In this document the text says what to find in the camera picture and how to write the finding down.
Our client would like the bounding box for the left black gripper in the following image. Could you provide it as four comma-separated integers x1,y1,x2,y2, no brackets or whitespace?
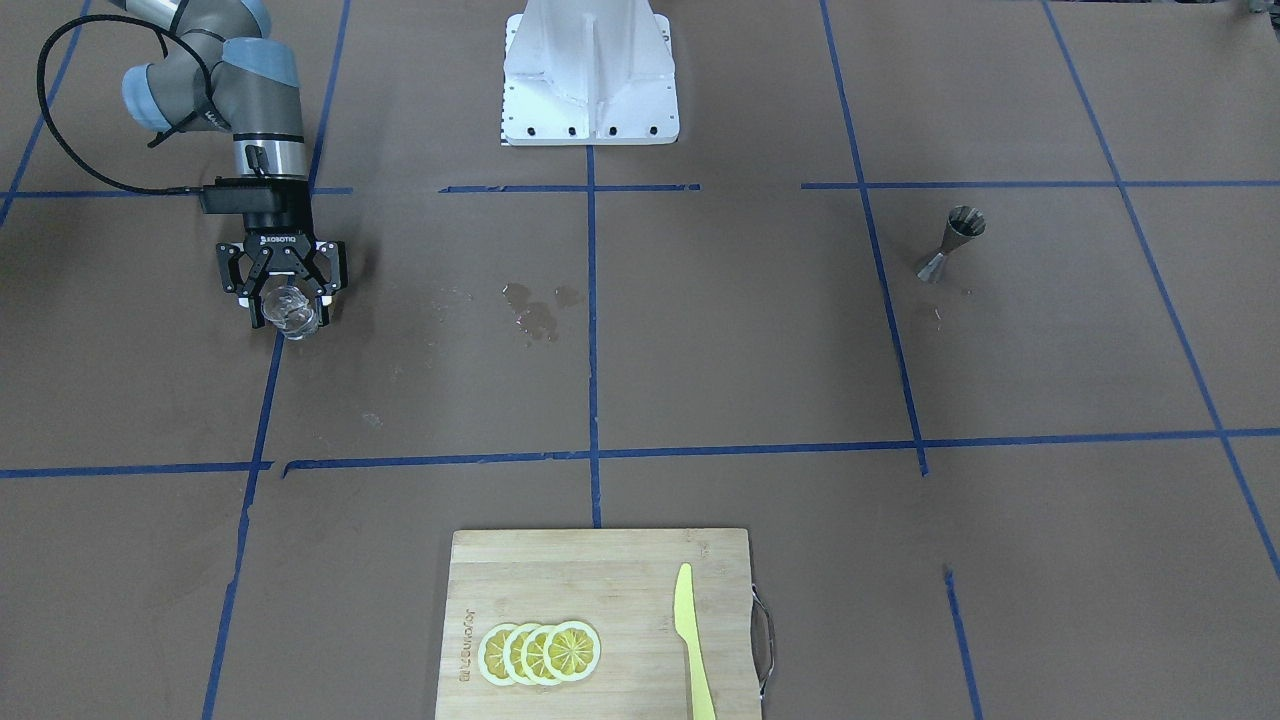
216,215,348,329

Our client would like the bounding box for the clear glass cup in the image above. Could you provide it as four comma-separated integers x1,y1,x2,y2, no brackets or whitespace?
262,284,321,341

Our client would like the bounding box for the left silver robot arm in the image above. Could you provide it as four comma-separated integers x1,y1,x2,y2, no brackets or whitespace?
119,1,347,328

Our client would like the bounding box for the wooden cutting board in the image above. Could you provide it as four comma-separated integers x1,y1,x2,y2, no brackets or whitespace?
434,528,763,719

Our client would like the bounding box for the yellow plastic knife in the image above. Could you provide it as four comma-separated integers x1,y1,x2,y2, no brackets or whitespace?
673,562,717,719

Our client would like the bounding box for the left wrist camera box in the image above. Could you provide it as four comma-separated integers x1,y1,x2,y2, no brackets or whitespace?
198,177,311,219

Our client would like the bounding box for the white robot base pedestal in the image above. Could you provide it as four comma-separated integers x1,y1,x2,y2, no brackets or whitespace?
500,1,681,147

